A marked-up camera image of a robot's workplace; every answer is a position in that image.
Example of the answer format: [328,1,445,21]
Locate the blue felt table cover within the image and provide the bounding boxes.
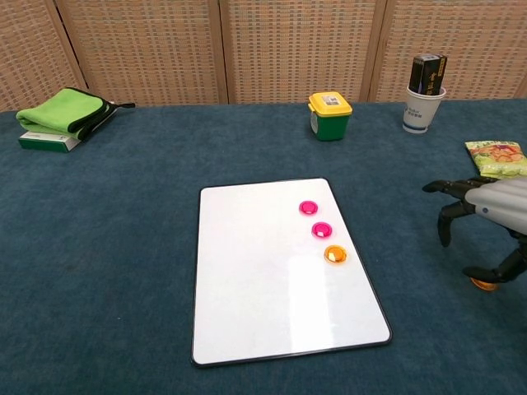
[0,97,527,395]

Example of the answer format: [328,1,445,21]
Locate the bamboo folding screen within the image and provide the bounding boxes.
[0,0,527,113]

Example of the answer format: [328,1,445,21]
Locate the green snack bag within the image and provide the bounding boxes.
[464,139,527,180]

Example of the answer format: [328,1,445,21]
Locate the white magnetic board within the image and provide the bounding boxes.
[190,178,392,369]

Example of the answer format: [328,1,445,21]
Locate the green white flat box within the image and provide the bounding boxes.
[17,130,83,154]

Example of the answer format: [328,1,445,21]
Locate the green folded cloth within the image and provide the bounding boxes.
[15,86,136,141]

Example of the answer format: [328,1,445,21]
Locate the green container yellow lid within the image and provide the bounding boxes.
[307,91,354,142]

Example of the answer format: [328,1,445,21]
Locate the white paper cup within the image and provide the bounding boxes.
[402,85,448,135]

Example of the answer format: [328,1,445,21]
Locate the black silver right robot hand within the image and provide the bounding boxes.
[422,175,527,285]

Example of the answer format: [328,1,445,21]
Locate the orange round magnet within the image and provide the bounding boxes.
[470,277,498,293]
[323,244,349,267]

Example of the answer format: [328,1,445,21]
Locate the black box with gold print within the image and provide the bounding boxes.
[408,53,449,96]

